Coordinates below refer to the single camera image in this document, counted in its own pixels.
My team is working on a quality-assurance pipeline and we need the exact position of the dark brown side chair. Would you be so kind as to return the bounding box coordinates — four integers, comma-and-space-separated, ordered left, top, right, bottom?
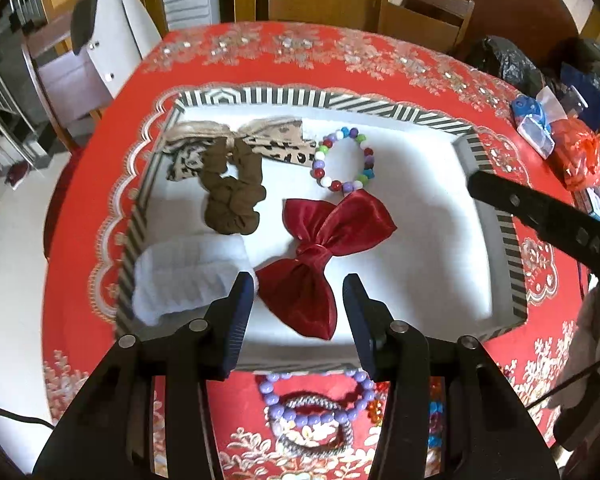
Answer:
20, 12, 112, 153

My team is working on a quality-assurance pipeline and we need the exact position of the red plastic bag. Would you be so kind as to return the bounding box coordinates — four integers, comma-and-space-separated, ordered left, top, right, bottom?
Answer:
548, 117, 600, 192

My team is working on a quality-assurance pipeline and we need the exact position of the green flower bead bracelet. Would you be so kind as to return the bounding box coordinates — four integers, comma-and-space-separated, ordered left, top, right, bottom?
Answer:
426, 376, 444, 478

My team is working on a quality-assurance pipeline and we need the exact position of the multicolour round bead bracelet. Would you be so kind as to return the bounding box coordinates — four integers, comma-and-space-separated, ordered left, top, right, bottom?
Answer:
310, 126, 376, 194

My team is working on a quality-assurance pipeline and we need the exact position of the leopard print bow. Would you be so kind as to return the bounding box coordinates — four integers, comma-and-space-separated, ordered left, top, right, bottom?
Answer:
162, 115, 318, 182

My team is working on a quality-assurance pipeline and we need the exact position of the brown scrunchie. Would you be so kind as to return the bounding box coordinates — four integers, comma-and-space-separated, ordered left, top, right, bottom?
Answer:
199, 136, 266, 235

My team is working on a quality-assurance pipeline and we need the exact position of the metal stair railing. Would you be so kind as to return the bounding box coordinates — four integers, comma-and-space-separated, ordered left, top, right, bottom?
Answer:
0, 0, 47, 168

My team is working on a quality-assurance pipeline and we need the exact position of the silver braided bracelet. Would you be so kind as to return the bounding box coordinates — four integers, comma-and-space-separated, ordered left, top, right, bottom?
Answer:
270, 392, 357, 458

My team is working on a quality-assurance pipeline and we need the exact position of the white jacket on chair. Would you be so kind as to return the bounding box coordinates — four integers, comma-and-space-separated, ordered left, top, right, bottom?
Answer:
70, 0, 162, 98

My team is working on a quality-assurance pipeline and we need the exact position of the purple bead bracelet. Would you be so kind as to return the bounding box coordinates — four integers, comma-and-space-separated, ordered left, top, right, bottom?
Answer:
258, 368, 377, 428

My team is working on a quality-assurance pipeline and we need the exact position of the striped white tray box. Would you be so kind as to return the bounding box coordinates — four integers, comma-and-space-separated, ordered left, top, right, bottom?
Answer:
116, 87, 529, 373

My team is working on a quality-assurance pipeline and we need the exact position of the tissue pack in plastic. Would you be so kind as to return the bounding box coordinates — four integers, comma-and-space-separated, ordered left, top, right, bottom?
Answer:
510, 86, 567, 159

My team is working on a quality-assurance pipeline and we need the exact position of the white fluffy scrunchie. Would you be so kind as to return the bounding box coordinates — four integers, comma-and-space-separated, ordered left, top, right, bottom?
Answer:
132, 233, 256, 326

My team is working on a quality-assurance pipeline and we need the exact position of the black plastic bag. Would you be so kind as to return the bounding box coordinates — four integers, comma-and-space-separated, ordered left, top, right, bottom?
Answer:
466, 36, 545, 96

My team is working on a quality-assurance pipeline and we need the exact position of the navy blue cap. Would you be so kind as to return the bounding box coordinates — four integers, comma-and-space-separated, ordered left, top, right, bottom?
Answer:
560, 64, 600, 131

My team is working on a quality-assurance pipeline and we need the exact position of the dark wooden chair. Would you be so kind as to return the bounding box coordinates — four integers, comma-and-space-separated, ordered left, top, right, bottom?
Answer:
376, 0, 475, 54

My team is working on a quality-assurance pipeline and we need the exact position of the red satin bow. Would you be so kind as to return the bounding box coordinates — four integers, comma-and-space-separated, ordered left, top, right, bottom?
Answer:
257, 190, 396, 340

